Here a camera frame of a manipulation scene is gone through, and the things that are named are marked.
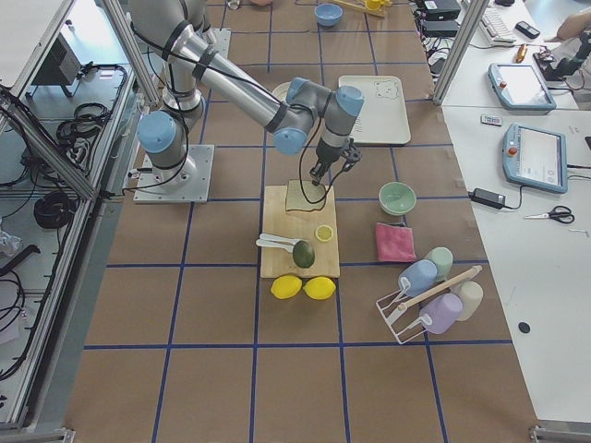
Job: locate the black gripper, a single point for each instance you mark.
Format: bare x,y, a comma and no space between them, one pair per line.
324,156

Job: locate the bread slice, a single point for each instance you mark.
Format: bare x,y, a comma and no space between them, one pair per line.
304,196

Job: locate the white round plate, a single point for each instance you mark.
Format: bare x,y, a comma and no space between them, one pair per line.
280,91

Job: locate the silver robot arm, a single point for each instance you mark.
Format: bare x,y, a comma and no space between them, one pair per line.
176,31

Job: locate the wooden cutting board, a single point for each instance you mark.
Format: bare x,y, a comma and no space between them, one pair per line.
276,262

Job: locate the lemon slice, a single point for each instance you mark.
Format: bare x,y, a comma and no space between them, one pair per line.
324,233

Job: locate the white plastic fork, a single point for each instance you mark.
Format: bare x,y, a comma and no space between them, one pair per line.
279,239

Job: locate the green avocado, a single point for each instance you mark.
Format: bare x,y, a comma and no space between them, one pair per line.
303,254

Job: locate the light green bowl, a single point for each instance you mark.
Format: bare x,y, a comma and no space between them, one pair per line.
397,198

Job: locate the cream bear tray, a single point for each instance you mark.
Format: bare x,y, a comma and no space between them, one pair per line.
383,119

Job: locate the pink cloth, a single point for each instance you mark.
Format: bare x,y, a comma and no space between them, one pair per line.
394,243

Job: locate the whole yellow lemon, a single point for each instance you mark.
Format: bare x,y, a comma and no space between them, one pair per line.
319,288
286,286

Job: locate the blue mug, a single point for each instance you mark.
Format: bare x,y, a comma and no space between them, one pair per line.
417,278

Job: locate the green mug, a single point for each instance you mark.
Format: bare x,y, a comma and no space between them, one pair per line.
442,258

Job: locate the blue bowl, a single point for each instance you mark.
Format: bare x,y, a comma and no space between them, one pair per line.
328,15

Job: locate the black power adapter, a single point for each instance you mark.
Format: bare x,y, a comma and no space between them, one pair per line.
487,198

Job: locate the wooden dish rack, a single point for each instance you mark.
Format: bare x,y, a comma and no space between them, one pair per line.
375,8

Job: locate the purple mug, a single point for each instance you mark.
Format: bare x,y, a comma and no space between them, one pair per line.
439,314

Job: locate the wooden rolling pin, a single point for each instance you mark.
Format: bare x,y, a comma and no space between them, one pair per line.
464,276

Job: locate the cream mug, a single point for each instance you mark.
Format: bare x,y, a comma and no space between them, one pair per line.
471,295

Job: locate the teach pendant far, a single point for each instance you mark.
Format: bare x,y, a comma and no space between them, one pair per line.
520,88

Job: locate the teach pendant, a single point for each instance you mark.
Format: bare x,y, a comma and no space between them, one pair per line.
520,88
535,157

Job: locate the teach pendant near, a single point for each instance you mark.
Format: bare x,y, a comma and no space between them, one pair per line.
535,157

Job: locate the black scissors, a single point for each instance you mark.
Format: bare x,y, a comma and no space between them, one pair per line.
560,214

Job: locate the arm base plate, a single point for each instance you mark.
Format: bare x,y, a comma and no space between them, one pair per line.
217,47
190,183

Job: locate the white wire cup rack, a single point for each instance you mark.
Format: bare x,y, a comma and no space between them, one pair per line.
395,310

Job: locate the aluminium frame post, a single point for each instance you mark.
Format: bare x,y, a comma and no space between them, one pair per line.
468,27

